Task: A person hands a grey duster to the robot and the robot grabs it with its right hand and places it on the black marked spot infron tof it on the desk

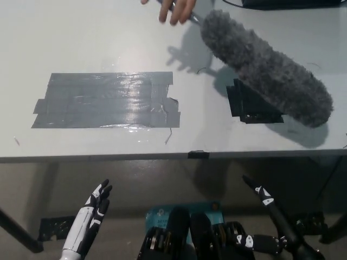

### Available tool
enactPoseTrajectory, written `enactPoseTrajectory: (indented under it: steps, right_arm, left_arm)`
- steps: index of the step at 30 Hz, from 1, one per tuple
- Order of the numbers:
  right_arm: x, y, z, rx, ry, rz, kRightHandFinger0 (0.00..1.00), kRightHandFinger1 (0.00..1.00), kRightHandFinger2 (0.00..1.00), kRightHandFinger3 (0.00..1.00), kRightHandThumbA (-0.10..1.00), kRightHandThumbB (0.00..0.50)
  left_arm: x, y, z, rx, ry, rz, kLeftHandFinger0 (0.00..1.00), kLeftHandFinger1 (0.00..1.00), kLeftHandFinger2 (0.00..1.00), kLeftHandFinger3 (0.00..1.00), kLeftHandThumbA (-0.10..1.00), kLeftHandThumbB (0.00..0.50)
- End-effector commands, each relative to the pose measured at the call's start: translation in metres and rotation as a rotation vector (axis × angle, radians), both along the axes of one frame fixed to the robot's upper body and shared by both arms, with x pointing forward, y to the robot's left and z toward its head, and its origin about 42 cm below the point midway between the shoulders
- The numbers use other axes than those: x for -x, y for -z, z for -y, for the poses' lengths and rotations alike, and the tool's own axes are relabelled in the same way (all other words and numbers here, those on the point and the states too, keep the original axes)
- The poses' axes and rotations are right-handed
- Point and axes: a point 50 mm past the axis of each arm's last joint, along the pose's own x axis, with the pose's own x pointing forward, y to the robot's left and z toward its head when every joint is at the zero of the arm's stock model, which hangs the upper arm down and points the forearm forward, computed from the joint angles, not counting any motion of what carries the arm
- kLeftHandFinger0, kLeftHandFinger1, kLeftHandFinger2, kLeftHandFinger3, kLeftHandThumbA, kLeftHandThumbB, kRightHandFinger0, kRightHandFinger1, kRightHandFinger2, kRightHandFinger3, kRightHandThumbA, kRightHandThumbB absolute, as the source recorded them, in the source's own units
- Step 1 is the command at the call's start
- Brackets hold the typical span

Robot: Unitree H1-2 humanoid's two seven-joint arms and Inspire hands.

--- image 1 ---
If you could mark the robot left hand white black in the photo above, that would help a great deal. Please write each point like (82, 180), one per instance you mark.
(81, 224)

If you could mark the robot right hand white black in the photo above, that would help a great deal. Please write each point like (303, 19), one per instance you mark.
(267, 199)

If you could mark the person's bare hand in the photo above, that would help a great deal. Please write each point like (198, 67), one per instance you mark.
(180, 9)

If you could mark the grey fluffy duster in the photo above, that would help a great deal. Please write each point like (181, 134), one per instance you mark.
(260, 67)

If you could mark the black device on desk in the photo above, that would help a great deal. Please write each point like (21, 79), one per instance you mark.
(292, 3)

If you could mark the black table leg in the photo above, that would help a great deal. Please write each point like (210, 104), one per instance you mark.
(19, 230)
(334, 230)

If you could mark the black tape patch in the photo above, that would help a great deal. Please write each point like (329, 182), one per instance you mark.
(244, 104)

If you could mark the grey duct tape patch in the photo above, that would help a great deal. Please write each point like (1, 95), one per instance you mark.
(108, 100)

